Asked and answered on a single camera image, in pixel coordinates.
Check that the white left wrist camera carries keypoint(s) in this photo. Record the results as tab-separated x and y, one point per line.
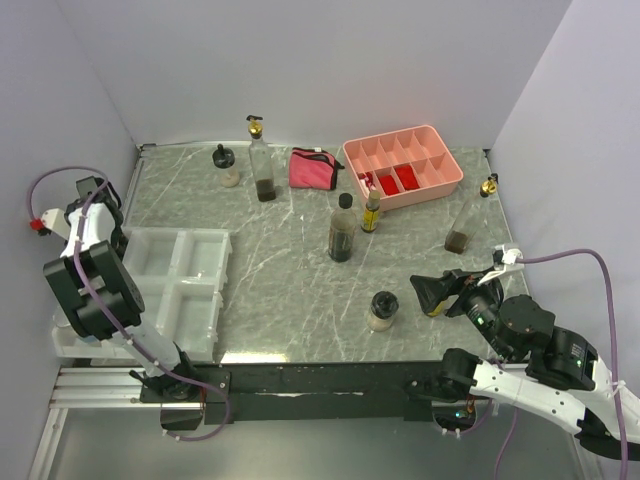
52	221

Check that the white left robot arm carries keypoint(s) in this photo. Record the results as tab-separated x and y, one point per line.
100	299

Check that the round shaker black spout lid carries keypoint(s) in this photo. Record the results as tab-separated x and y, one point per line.
224	160

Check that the shaker jar chrome black lid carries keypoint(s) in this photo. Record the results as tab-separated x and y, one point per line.
382	311

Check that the red cloth middle compartment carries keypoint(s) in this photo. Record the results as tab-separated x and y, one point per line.
389	185

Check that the yellow label sauce bottle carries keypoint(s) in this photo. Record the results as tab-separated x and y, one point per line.
371	212

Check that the pink cloth black trim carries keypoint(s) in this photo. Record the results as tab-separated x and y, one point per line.
313	169

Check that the dark soy sauce bottle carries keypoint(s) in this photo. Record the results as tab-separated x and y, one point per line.
343	223

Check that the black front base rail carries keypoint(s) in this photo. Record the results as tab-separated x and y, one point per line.
326	391

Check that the white plastic divided tray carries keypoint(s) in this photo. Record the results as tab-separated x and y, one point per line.
181	274

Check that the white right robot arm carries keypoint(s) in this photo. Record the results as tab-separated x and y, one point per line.
559	375

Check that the red cloth right compartment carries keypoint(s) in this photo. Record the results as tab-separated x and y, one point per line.
407	177

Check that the red cloth compartment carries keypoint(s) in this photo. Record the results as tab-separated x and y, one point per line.
389	185
407	177

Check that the pink plastic divided box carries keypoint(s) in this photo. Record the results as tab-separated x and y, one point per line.
436	170

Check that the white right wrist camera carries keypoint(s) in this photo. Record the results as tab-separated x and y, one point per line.
507	260

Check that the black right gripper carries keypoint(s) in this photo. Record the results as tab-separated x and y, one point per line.
429	289

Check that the red white striped cloth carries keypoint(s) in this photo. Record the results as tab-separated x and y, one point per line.
366	182

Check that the tall glass oil bottle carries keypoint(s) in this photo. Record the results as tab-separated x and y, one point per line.
260	159

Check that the small yellow label bottle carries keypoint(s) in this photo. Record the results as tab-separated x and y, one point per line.
436	311

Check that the glass oil bottle gold spout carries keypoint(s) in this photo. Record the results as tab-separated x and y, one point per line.
471	217

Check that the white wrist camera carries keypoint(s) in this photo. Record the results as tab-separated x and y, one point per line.
52	221
507	260

